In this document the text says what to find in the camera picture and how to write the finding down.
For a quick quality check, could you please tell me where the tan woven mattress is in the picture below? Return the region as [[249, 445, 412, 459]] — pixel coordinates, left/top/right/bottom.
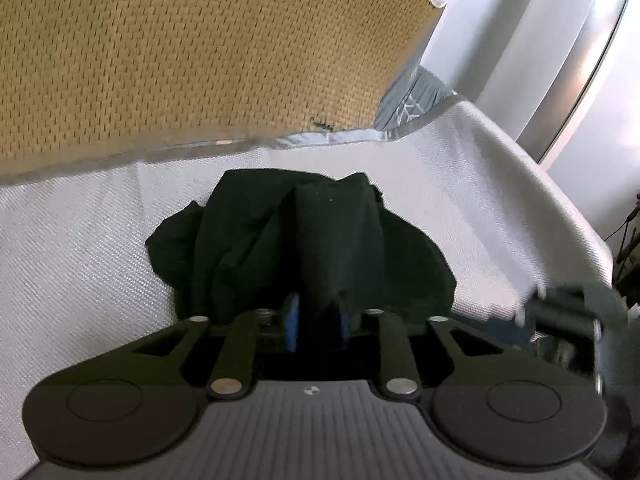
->
[[0, 0, 448, 183]]

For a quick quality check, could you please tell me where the white woven bed mat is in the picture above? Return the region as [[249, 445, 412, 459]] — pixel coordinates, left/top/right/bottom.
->
[[0, 94, 617, 480]]

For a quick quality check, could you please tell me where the grey printed cloth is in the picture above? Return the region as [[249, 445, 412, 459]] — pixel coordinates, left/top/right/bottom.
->
[[372, 65, 456, 131]]

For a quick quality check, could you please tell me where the plain black garment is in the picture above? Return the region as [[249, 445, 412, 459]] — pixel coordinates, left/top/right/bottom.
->
[[145, 169, 458, 333]]

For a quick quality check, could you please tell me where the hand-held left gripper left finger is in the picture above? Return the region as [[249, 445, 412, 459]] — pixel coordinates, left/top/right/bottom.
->
[[117, 293, 301, 402]]

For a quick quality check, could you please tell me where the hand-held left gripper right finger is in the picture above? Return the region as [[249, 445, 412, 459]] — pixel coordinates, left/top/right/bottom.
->
[[338, 308, 531, 402]]

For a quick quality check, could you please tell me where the white wardrobe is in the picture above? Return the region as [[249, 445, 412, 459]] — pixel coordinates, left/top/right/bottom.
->
[[470, 0, 640, 168]]

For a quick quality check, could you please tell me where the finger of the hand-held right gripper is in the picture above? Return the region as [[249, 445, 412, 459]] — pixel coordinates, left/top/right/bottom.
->
[[517, 295, 602, 342]]

